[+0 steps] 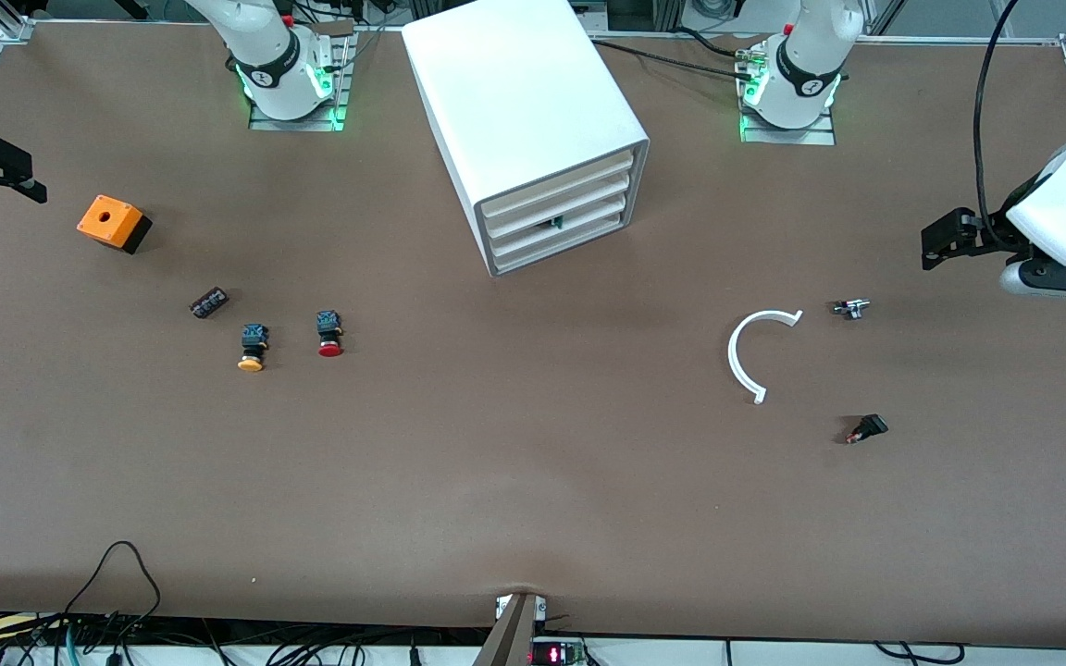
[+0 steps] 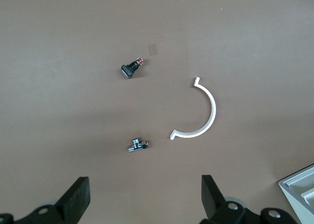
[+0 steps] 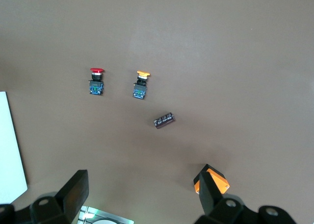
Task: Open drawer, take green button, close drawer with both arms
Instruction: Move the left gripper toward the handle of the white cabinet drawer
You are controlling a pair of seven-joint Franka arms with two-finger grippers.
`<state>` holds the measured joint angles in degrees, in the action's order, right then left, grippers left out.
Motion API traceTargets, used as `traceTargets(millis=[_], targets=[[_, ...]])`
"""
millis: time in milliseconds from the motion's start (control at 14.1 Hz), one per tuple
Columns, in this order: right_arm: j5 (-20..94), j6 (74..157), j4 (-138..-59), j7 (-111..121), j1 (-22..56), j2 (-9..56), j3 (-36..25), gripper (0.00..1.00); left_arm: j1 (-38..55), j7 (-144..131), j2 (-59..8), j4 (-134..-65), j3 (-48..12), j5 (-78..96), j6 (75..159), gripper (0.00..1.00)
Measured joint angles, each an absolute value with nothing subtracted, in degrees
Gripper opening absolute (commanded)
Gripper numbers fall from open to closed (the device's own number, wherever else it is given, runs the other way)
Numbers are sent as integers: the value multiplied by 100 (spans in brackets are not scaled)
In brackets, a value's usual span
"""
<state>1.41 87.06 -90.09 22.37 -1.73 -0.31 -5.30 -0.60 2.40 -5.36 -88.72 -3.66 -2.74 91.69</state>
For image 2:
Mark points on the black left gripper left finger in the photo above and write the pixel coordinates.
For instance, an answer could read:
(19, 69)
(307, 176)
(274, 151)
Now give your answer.
(73, 199)

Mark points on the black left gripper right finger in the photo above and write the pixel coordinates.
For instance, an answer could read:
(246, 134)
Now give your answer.
(211, 199)

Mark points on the white drawer cabinet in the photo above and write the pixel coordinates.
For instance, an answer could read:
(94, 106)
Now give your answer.
(288, 192)

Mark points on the chrome valve fitting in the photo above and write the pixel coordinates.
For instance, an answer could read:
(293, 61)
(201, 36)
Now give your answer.
(137, 146)

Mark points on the black square switch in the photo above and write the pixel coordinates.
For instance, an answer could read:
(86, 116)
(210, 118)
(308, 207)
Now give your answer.
(127, 70)

